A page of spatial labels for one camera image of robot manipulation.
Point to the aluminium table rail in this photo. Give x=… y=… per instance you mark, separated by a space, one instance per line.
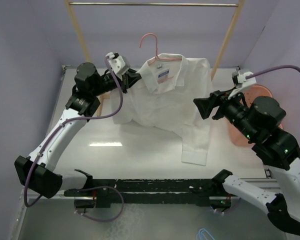
x=267 y=183

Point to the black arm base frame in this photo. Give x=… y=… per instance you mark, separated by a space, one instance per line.
x=102 y=193

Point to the wooden clothes rack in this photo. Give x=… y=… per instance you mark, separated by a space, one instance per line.
x=77 y=28

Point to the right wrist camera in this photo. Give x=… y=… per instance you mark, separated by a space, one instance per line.
x=242 y=82

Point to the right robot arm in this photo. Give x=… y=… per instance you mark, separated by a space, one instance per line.
x=277 y=149

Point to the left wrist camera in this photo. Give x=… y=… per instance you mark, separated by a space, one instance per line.
x=118 y=63

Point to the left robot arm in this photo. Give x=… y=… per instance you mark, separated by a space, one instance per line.
x=36 y=171

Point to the pink wire hanger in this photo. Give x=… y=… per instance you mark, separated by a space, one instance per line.
x=156 y=54

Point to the blue wire hanger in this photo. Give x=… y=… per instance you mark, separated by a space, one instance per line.
x=204 y=234

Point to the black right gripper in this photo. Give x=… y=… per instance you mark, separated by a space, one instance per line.
x=204 y=105

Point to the white dress shirt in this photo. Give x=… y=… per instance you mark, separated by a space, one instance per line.
x=163 y=98

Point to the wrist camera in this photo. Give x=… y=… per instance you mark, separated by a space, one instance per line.
x=118 y=63
x=242 y=82

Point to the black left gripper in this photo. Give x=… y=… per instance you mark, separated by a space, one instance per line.
x=128 y=78

